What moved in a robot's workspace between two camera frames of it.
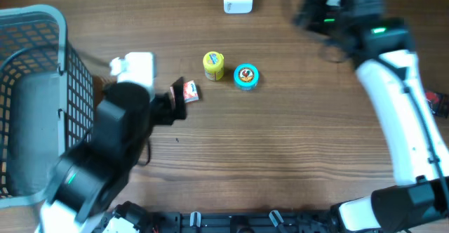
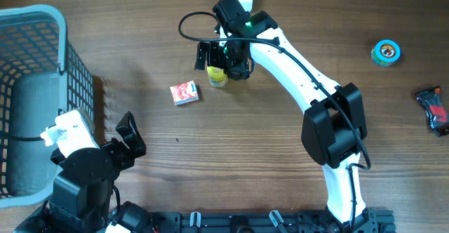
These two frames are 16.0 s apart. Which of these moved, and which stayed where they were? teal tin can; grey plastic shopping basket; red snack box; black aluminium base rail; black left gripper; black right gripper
Moved: black left gripper; black right gripper; teal tin can
Stayed: red snack box; grey plastic shopping basket; black aluminium base rail
